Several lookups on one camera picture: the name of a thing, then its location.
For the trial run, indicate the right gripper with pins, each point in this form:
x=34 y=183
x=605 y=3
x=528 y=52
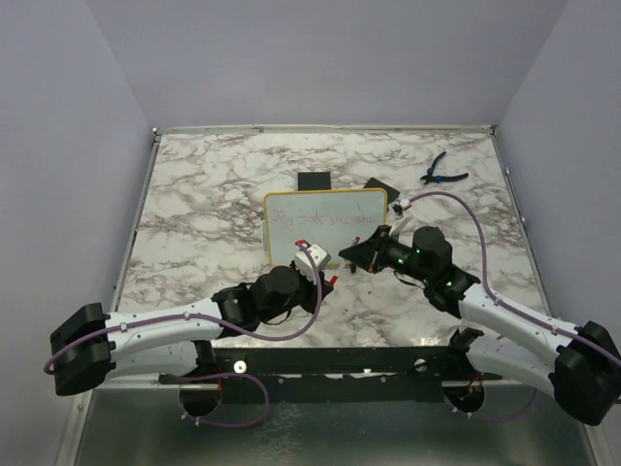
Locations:
x=363 y=254

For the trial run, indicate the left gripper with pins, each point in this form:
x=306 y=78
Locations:
x=312 y=301

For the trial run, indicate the red and white marker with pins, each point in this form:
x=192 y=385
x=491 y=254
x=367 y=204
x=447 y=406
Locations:
x=343 y=264

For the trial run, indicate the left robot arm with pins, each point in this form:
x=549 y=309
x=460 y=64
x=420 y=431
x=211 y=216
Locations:
x=93 y=346

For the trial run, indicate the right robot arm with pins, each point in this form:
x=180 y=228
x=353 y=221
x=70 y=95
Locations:
x=577 y=365

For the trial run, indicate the yellow framed whiteboard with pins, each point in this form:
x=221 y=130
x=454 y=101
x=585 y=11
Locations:
x=329 y=218

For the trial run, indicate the black square block right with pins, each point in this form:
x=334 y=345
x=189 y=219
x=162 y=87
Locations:
x=392 y=193

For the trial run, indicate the black square block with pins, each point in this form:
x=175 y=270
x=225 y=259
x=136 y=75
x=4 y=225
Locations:
x=309 y=181
x=392 y=193

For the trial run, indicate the black square block left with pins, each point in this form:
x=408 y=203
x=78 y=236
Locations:
x=309 y=181

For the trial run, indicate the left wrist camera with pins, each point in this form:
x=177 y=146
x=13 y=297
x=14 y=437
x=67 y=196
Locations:
x=310 y=260

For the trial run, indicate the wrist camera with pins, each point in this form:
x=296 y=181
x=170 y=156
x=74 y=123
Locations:
x=400 y=210
x=310 y=260

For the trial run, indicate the metal table frame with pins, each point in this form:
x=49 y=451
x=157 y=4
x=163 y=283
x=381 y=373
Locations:
x=198 y=228

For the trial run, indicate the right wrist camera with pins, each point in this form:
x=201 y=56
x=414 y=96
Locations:
x=400 y=210

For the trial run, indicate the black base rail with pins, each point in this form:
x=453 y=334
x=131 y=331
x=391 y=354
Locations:
x=345 y=375

